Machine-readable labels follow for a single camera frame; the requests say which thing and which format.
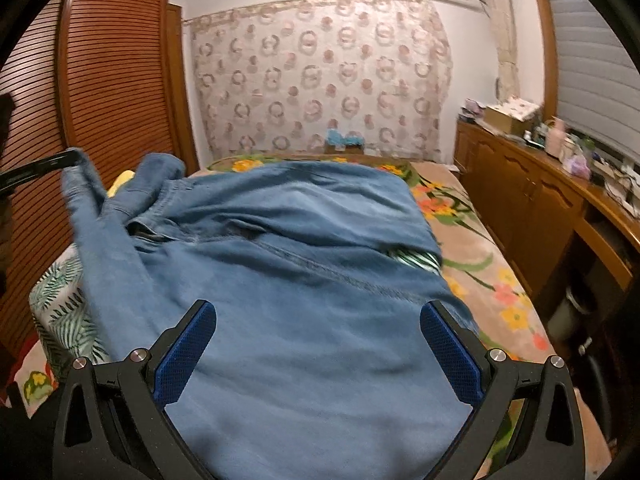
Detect window roller blind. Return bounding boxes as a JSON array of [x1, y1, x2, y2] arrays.
[[549, 0, 640, 162]]

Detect floral bed sheet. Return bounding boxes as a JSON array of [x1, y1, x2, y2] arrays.
[[6, 153, 612, 480]]

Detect wooden sideboard cabinet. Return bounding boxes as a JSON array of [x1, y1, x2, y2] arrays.
[[453, 118, 640, 321]]

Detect pink bottle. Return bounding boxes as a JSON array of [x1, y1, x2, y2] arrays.
[[544, 117, 566, 159]]

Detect blue denim pants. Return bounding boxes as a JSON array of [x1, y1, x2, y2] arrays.
[[62, 154, 475, 479]]

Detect cardboard box on cabinet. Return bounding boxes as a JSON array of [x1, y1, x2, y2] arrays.
[[483, 96, 541, 136]]

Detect blue item at headboard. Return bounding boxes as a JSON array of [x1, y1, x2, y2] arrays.
[[326, 129, 364, 148]]

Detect patterned wall curtain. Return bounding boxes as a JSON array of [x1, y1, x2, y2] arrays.
[[188, 0, 452, 160]]

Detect palm leaf print blanket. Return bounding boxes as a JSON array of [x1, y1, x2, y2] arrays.
[[28, 244, 111, 379]]

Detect wooden louvered wardrobe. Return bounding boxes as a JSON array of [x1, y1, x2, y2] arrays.
[[0, 0, 201, 361]]

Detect yellow plush toy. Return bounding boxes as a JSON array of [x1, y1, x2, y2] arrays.
[[107, 170, 134, 198]]

